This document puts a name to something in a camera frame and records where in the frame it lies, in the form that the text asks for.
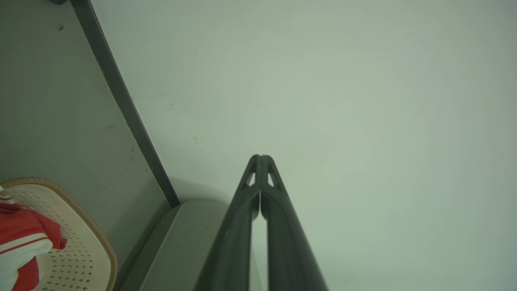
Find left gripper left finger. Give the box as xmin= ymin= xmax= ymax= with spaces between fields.
xmin=194 ymin=154 xmax=261 ymax=291

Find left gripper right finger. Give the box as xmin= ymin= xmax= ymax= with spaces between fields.
xmin=261 ymin=155 xmax=328 ymax=291

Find red and white garment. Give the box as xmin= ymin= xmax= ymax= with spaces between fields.
xmin=0 ymin=186 xmax=68 ymax=291

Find grey upholstered couch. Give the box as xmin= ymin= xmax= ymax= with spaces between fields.
xmin=114 ymin=198 xmax=239 ymax=291

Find beige perforated laundry basket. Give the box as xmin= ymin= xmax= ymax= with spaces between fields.
xmin=0 ymin=177 xmax=118 ymax=291

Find dark baseboard strip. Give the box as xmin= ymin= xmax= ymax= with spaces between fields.
xmin=70 ymin=0 xmax=181 ymax=209

